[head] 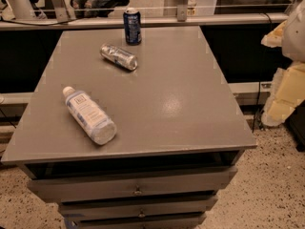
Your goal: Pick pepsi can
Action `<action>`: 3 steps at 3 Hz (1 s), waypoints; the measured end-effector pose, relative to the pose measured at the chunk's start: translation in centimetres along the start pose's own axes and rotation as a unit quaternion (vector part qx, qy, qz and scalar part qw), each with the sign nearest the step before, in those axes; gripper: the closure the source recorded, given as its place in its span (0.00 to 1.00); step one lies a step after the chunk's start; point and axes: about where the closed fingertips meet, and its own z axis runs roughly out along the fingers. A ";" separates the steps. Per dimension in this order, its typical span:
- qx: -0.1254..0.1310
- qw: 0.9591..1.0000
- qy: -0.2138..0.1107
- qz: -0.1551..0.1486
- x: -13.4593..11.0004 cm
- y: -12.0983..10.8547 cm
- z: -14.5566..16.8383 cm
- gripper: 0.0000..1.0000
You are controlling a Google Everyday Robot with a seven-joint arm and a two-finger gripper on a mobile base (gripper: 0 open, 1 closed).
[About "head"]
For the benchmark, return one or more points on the clear plastic water bottle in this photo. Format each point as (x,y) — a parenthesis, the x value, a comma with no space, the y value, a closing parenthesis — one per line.
(93,120)

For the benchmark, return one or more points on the bottom grey drawer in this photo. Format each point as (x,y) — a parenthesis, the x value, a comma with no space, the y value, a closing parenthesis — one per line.
(173,221)

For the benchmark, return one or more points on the grey metal rail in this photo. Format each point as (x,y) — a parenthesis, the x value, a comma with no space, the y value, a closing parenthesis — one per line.
(117,23)

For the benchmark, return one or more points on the crushed silver can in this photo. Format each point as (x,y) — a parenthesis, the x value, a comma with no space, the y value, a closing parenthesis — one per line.
(119,56)

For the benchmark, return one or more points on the blue pepsi can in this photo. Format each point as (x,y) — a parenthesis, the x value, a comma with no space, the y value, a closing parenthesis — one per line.
(132,26)

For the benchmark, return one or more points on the grey drawer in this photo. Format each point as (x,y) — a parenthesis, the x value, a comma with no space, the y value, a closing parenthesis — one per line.
(173,221)
(132,185)
(138,207)

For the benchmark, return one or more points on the grey drawer cabinet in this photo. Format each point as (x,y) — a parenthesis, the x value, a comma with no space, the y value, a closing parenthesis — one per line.
(174,112)

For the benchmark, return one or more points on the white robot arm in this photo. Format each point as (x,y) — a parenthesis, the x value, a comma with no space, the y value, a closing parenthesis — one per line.
(293,40)

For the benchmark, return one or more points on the middle grey drawer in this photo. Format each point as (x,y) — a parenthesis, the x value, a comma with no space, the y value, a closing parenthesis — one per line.
(138,207)

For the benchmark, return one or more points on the top grey drawer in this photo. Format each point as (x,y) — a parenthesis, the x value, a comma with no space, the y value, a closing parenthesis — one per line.
(132,185)

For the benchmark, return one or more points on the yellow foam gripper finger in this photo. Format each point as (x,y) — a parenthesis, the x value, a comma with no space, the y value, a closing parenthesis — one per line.
(274,38)
(287,93)

